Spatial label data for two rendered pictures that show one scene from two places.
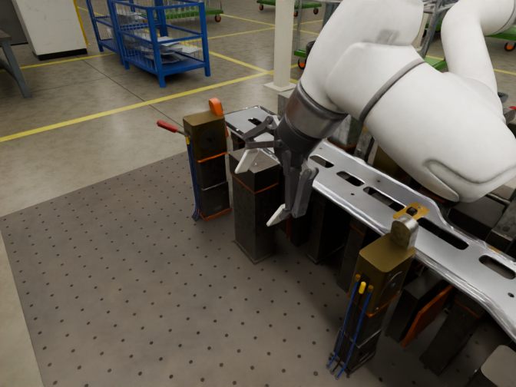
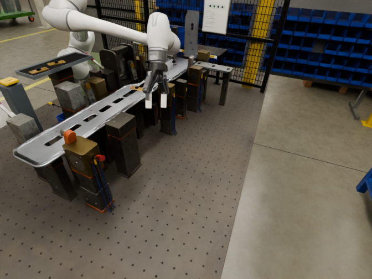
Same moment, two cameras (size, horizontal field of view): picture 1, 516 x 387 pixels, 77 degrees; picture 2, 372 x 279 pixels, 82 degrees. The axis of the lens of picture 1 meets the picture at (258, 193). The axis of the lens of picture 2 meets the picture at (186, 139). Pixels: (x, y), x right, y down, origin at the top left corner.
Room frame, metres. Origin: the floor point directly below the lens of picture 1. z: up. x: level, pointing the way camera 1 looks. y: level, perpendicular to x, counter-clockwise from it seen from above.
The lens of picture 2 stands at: (0.87, 0.88, 1.59)
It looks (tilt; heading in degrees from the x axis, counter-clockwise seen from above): 39 degrees down; 240
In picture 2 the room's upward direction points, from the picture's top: 3 degrees clockwise
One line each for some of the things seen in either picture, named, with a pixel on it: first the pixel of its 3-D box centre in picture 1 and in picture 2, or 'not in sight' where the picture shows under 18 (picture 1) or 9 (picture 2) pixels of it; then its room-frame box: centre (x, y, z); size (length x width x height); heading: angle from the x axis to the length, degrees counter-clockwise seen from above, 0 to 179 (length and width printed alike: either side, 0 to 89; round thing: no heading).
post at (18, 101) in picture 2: not in sight; (29, 123); (1.12, -0.32, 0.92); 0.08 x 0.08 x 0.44; 35
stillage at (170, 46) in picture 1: (160, 38); not in sight; (5.06, 1.40, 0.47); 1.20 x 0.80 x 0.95; 42
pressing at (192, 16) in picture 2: not in sight; (191, 34); (-0.07, -0.74, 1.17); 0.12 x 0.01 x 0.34; 125
